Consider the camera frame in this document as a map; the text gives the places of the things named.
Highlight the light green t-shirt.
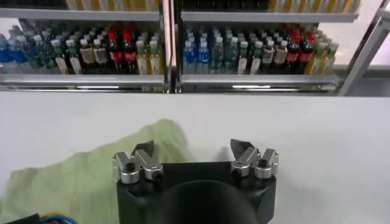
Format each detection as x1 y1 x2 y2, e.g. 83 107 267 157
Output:
0 118 199 224

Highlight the dark bottle brown label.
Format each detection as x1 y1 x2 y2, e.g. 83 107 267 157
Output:
93 38 109 74
274 40 289 74
261 40 276 74
79 38 96 74

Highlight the red cap cola bottle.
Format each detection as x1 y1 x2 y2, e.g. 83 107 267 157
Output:
107 32 123 74
285 35 302 74
300 33 314 74
122 32 138 74

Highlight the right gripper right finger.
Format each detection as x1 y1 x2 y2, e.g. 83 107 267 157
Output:
230 138 280 180

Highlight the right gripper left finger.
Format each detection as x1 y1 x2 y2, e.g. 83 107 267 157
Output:
112 139 164 185

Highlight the yellow drink bottle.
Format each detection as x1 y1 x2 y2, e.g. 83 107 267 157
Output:
304 42 326 75
148 40 163 75
319 42 339 75
135 40 150 75

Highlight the green tea bottle white label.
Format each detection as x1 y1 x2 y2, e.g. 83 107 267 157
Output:
50 38 68 75
236 41 250 75
65 38 82 75
249 41 264 75

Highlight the clear green water bottle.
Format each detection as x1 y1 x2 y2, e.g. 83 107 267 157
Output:
32 35 49 69
23 35 37 68
210 37 225 75
224 37 239 75

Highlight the blue yellow wire bundle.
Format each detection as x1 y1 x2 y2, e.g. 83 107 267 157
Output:
38 211 79 224

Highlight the metal drink shelf rack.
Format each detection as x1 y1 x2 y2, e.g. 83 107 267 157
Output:
170 0 360 94
0 0 171 94

